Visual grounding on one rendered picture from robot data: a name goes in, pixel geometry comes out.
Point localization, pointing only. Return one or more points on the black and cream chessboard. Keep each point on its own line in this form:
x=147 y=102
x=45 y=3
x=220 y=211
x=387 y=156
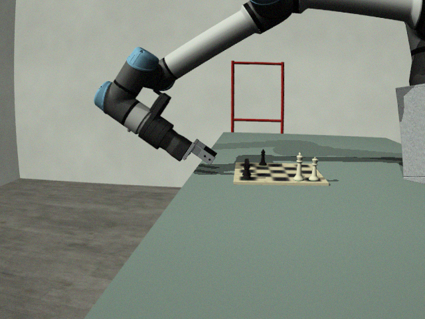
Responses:
x=276 y=174

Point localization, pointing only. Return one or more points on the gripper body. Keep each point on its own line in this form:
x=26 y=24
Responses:
x=154 y=129

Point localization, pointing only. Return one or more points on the white chess king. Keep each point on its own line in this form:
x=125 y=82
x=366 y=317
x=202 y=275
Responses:
x=299 y=176

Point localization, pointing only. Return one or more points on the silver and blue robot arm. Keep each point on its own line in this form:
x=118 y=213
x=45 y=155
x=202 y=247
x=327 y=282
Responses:
x=144 y=69

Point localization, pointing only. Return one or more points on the white queen chess piece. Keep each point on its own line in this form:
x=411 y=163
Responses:
x=314 y=176

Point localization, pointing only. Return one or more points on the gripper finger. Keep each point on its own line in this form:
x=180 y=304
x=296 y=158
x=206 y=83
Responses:
x=200 y=144
x=199 y=152

